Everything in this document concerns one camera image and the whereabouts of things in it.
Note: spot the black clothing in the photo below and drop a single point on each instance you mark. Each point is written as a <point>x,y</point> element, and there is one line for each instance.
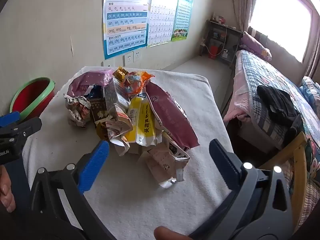
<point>277,105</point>

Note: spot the grey carton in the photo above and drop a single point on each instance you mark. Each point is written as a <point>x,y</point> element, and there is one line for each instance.
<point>111,95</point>

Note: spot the window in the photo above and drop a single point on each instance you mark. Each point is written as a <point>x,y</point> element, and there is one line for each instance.
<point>282,12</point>

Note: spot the white towel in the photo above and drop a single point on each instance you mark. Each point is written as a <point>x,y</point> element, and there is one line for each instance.
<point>197,97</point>

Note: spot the small yellow packet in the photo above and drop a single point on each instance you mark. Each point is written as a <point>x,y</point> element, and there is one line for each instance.
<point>120,73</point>

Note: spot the dark metal shelf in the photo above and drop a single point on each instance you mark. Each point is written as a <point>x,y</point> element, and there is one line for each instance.
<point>232,42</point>

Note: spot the purple pillow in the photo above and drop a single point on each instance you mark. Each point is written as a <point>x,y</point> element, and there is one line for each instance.
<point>255,45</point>

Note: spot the pink bed sheet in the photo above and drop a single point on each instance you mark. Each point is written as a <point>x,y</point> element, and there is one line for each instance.
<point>237,92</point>

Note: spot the orange snack bag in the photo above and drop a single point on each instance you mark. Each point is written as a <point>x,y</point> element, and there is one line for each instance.
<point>136,82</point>

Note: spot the red bin with green rim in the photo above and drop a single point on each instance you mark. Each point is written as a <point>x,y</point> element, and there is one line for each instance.
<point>32,97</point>

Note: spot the red container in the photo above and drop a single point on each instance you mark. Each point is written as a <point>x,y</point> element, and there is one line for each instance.
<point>214,52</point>

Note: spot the foil wrapper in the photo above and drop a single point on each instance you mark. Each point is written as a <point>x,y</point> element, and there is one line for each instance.
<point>77,110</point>

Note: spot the person's right hand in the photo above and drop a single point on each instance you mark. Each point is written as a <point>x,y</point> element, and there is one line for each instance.
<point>167,234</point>

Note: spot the white carton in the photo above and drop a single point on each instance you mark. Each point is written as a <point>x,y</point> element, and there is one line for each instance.
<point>162,160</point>

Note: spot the maroon bag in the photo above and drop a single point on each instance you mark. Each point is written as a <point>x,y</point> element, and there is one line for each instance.
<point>170,115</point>

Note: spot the white paper wrapper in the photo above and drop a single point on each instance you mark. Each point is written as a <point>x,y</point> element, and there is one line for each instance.
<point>120,125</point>

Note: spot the cartoon printed cloth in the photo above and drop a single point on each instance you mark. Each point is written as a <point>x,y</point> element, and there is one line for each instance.
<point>313,152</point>

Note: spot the white bottle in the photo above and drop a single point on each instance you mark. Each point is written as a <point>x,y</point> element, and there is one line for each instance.
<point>225,53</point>

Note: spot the white wall socket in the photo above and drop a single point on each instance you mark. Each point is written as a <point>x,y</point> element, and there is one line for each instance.
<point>136,56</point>
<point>128,59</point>

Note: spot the white chart wall poster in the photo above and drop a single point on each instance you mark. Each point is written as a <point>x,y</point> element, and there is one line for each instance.
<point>162,12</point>

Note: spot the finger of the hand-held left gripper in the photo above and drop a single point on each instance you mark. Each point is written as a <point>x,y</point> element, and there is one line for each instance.
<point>25,130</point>
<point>10,118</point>

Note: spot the blue printed pillow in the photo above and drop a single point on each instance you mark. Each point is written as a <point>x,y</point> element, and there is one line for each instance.
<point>311,92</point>

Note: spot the pink plastic bag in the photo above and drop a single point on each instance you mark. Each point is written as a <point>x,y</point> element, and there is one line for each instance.
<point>85,80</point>

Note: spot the curtain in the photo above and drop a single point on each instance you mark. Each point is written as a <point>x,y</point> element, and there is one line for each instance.
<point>243,2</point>
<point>315,50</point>

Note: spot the blue letter wall poster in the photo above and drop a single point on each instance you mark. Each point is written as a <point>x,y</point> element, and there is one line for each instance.
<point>125,17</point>

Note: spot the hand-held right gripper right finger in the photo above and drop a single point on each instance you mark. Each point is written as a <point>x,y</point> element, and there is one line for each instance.
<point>225,165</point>

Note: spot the person's left hand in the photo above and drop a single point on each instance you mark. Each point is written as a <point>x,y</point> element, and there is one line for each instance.
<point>5,192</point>

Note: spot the plaid quilt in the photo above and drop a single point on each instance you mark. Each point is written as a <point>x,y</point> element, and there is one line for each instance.
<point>265,75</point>

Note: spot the green chart wall poster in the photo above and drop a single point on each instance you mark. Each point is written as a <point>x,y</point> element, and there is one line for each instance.
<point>183,15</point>

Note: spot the white wall plate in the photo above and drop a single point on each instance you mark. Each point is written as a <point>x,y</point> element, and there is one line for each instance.
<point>105,63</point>

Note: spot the wooden chair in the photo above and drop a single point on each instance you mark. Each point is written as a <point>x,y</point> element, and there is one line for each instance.
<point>300,155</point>

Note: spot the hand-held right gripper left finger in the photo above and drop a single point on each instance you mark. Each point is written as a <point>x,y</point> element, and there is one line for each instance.
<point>96,165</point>

